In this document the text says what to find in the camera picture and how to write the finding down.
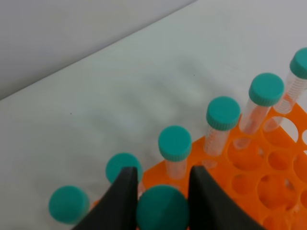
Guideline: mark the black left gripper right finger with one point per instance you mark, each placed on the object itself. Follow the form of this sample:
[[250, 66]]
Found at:
[[210, 208]]

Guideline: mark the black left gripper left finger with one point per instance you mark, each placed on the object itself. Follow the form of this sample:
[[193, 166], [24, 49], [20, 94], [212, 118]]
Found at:
[[116, 210]]

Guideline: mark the teal capped test tube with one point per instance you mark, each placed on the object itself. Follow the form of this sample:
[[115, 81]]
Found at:
[[162, 207]]

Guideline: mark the orange test tube rack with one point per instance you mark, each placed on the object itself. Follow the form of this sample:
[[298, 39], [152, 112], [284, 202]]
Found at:
[[267, 180]]

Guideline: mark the row test tube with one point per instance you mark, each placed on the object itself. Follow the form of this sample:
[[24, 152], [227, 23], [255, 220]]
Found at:
[[295, 84], [175, 145], [121, 160], [222, 116], [265, 91]]

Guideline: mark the front left racked test tube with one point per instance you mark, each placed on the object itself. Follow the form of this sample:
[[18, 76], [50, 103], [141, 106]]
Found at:
[[69, 205]]

